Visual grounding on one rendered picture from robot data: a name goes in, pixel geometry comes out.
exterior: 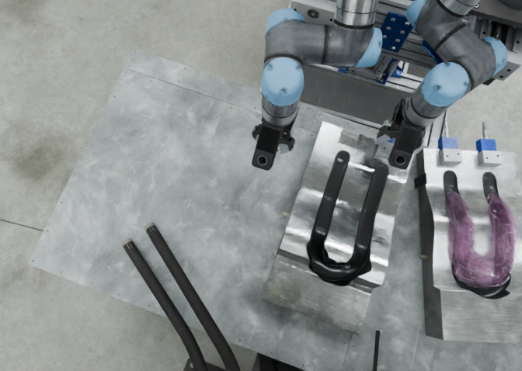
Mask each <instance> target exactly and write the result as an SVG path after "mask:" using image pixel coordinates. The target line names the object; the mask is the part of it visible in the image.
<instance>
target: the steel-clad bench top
mask: <svg viewBox="0 0 522 371"><path fill-rule="evenodd" d="M261 95H262V91H260V90H258V89H255V88H251V87H249V86H246V85H242V84H239V83H237V82H234V81H230V80H228V79H225V78H221V77H218V76H216V75H212V74H209V73H207V72H204V71H200V70H197V69H195V68H191V67H188V66H186V65H183V64H179V63H176V62H174V61H170V60H167V59H165V58H162V57H158V56H155V55H153V54H149V53H146V52H144V51H141V50H137V49H133V51H132V53H131V55H130V57H129V59H128V61H127V63H126V65H125V68H124V69H123V71H122V73H121V75H120V78H119V80H118V82H117V84H116V86H115V88H114V90H113V92H112V94H111V96H110V98H109V100H108V102H107V104H106V106H105V108H104V110H103V112H102V114H101V116H100V118H99V120H98V122H97V124H96V126H95V128H94V130H93V132H92V134H91V136H90V138H89V140H88V142H87V144H86V146H85V148H84V150H83V152H82V155H81V157H80V158H79V160H78V163H77V165H76V166H75V169H74V171H73V172H72V174H71V177H70V179H69V180H68V183H67V185H66V186H65V188H64V191H63V193H62V194H61V197H60V199H59V200H58V202H57V205H56V207H55V208H54V211H53V213H52V214H51V216H50V219H49V220H48V222H47V226H46V227H45V229H44V231H43V233H42V235H41V237H40V240H39V241H38V243H37V246H36V247H35V249H34V251H33V254H32V255H31V257H30V260H29V261H28V263H27V264H29V265H32V266H34V267H37V268H39V269H42V270H44V271H47V272H50V273H53V274H55V275H57V276H60V277H63V278H65V279H69V280H71V281H73V282H75V283H79V284H81V285H83V286H87V287H89V288H91V289H94V290H97V291H99V292H101V293H105V294H107V295H110V296H113V297H115V298H117V299H120V300H123V301H125V302H128V303H131V304H133V305H135V306H138V307H141V308H144V309H145V310H149V311H151V312H154V313H156V314H159V315H162V316H164V317H167V316H166V314H165V312H164V310H163V309H162V308H161V306H160V305H159V303H158V301H157V300H156V299H155V296H154V295H153V293H152V292H151V290H150V289H149V287H148V285H147V284H146V282H145V281H144V279H143V278H142V276H141V274H140V273H139V271H138V270H137V268H136V267H135V265H134V263H133V262H132V261H131V259H130V257H129V255H128V254H127V253H126V251H125V250H124V247H123V246H122V242H123V241H124V240H126V239H128V238H131V239H132V241H133V242H134V243H135V245H136V246H137V248H138V250H139V251H140V253H141V254H142V256H143V257H144V259H145V261H146V262H147V263H148V265H149V267H150V268H151V270H152V271H153V273H154V274H155V276H156V277H157V279H158V281H159V282H160V283H161V285H162V287H163V288H164V290H165V291H166V292H167V294H168V295H169V298H170V299H171V301H172V302H173V303H174V305H175V306H176V308H177V310H178V311H179V313H180V314H181V316H182V317H183V319H184V321H185V322H186V324H187V325H188V326H190V327H192V328H196V329H198V330H200V331H204V332H206V331H205V330H204V328H203V326H202V324H201V323H200V321H199V319H198V318H197V316H196V315H195V313H194V311H193V309H192V307H191V306H190V304H189V303H188V301H187V299H186V298H185V296H184V295H183V292H182V291H181V289H180V288H179V286H178V284H177V283H176V281H175V280H174V278H173V276H172V274H171V272H170V271H169V269H168V268H167V266H166V264H165V263H164V261H163V260H162V257H161V256H160V254H159V253H158V251H157V249H156V247H155V246H154V244H153V243H152V241H151V239H150V237H149V236H148V234H147V232H146V231H145V229H144V227H145V226H146V225H147V224H149V223H154V224H155V226H156V227H157V228H158V231H159V232H160V234H161V235H162V237H163V238H164V240H165V242H166V244H167V245H168V246H169V248H170V250H171V252H172V253H173V254H174V256H175V258H176V260H177V262H178V263H179V264H180V266H181V268H182V269H183V271H184V272H185V274H186V276H187V278H188V279H189V281H190V282H191V284H192V285H193V288H194V289H195V290H196V292H197V294H198V295H199V297H200V298H201V300H202V302H203V303H204V305H205V307H206V308H207V310H208V312H209V313H210V315H211V316H212V318H213V319H214V322H215V323H216V325H217V326H218V328H219V329H220V331H221V333H222V334H223V336H224V338H225V339H226V341H229V342H232V343H235V344H236V345H240V346H242V347H245V348H248V349H250V350H253V351H255V352H258V353H260V354H263V355H266V356H269V357H270V358H273V359H276V360H279V361H281V362H285V363H286V364H289V365H291V366H295V367H297V368H299V369H303V370H305V371H341V370H342V371H373V365H374V347H375V338H376V331H380V338H379V348H378V366H377V371H522V344H511V343H495V342H462V341H445V340H441V339H438V338H433V337H430V336H426V329H425V313H424V298H423V268H422V259H420V258H419V255H421V254H422V252H421V237H420V222H419V192H418V188H417V189H415V183H414V179H415V178H417V161H416V154H417V153H419V152H420V151H421V150H422V149H423V148H431V147H427V146H424V145H421V147H419V148H418V149H416V150H414V155H413V157H412V162H411V165H410V169H409V174H408V176H407V179H406V182H405V186H404V189H403V192H402V197H401V199H400V203H399V205H398V210H397V213H396V216H395V221H394V225H393V229H392V235H391V247H390V254H389V260H388V267H387V270H386V273H385V277H384V280H383V283H382V285H381V286H379V287H376V288H374V289H373V292H372V294H371V298H370V301H369V304H368V307H367V312H366V315H365V318H364V322H363V326H362V328H361V332H360V335H356V334H354V333H352V332H349V331H346V330H343V329H341V328H338V327H335V326H333V325H331V324H327V323H325V322H322V321H319V320H316V319H314V318H312V317H309V316H306V315H303V314H300V313H298V312H296V311H293V310H290V309H287V308H285V307H282V306H279V305H277V304H275V303H271V302H269V301H266V300H263V299H261V297H262V295H263V291H264V288H265V285H266V281H267V280H268V277H269V274H270V270H271V268H272V265H273V261H274V259H275V257H276V254H277V250H278V248H279V245H280V241H281V239H282V237H283V234H284V230H285V227H286V225H287V221H288V217H286V216H284V215H282V214H283V212H284V211H285V212H289V213H290V212H291V210H292V207H293V205H294V201H295V198H296V196H297V194H298V190H299V187H300V184H301V180H302V178H303V176H304V173H305V169H306V167H307V164H308V160H309V158H310V156H311V152H312V149H313V147H314V144H315V140H316V137H317V136H318V132H319V130H320V127H321V125H322V122H326V123H330V124H332V125H335V126H338V127H342V128H343V130H345V131H347V132H350V133H353V134H356V135H358V136H359V135H360V134H363V135H365V136H368V137H372V138H374V139H376V136H377V134H378V131H379V130H376V129H374V128H371V127H367V126H364V125H362V124H359V123H355V122H353V121H350V120H346V119H344V118H341V117H338V116H334V115H332V114H329V113H325V112H323V111H320V110H317V109H313V108H311V107H308V106H304V105H302V104H298V106H299V110H298V115H297V118H296V120H295V122H294V124H293V126H292V128H291V129H294V133H293V138H294V139H295V144H294V148H293V149H292V150H291V151H290V152H287V153H285V154H281V156H280V160H279V162H278V165H273V166H272V168H271V169H270V170H269V171H266V170H263V169H261V168H257V167H254V166H252V158H253V155H254V152H255V149H256V144H257V142H256V140H255V139H254V138H253V136H252V131H253V128H254V126H258V125H259V124H261V123H262V121H261V119H262V118H263V115H262V101H261V100H259V97H260V96H261ZM313 120H314V121H313Z"/></svg>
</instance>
